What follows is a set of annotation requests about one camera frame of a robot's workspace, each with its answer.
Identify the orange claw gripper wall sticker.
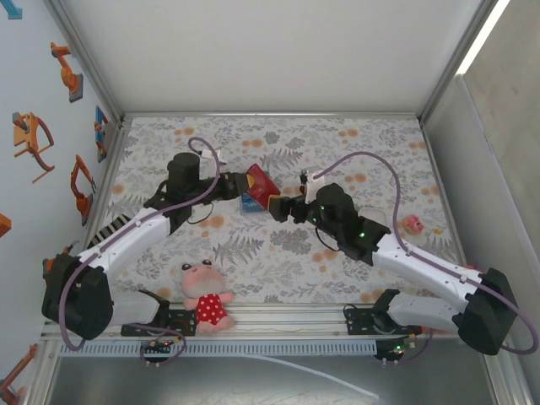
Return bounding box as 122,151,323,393
11,111,57,185

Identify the pink plush polka-dot dress toy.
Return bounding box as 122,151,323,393
180,258,236,338

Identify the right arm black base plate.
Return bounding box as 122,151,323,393
344,305,423,338

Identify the small pink toy figure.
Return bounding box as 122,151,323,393
403,213,424,235

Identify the thin white tube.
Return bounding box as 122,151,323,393
246,353,381,400

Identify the wide aluminium base rail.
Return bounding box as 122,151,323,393
40,301,514,341

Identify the black white striped sock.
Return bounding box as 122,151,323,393
86,213,138,251

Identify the floral table mat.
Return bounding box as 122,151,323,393
82,116,465,305

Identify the aluminium frame rail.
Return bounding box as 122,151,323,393
419,120,507,309
121,111,424,120
67,120,132,307

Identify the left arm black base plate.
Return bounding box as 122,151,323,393
121,309,198,338

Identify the aluminium frame leg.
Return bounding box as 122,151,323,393
23,339,60,405
480,337,533,405

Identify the aluminium frame upright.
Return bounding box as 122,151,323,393
417,0,503,127
44,0,127,127

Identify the red and blue book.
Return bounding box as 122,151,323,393
245,163,283,211

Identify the small green circuit board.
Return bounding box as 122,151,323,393
142,340,175,354

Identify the blue orange gantry wall sticker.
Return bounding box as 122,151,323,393
93,105,111,165

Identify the white slotted cable duct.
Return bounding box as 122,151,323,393
58,340,378,357

